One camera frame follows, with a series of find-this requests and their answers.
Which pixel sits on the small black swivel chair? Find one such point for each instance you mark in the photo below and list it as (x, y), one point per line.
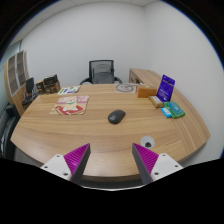
(30, 88)

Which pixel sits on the green packet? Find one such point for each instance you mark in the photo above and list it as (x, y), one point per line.
(176, 109)

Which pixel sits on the wooden side desk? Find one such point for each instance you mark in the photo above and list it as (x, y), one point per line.
(146, 76)

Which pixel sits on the orange-brown cardboard box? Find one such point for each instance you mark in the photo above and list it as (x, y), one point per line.
(146, 92)

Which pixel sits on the black printed box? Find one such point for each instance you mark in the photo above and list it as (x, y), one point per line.
(50, 81)

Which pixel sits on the white sheet with green prints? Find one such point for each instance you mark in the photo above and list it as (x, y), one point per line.
(69, 90)

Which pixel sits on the grey backpack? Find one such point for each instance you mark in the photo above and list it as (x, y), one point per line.
(102, 75)

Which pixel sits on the black mesh office chair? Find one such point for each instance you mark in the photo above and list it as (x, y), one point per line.
(90, 71)

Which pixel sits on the blue packet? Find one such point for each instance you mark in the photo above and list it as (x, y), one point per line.
(166, 112)

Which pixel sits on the black leather chair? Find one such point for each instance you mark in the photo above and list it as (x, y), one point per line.
(7, 130)

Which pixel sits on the cartoon dog print mouse pad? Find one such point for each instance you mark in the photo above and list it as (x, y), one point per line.
(70, 105)

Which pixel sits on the sheet with grey round print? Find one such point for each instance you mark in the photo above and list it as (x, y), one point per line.
(125, 88)

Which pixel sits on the black computer mouse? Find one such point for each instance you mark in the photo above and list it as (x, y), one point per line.
(116, 116)

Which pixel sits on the small tan box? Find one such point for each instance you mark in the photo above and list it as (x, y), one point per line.
(155, 101)

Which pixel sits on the wooden shelf unit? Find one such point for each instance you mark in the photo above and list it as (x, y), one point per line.
(15, 83)

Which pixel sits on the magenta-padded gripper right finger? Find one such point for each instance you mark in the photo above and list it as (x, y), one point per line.
(146, 159)

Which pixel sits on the purple retail package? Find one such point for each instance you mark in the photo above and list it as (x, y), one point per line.
(166, 88)

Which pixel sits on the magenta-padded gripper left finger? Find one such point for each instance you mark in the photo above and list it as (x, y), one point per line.
(76, 159)

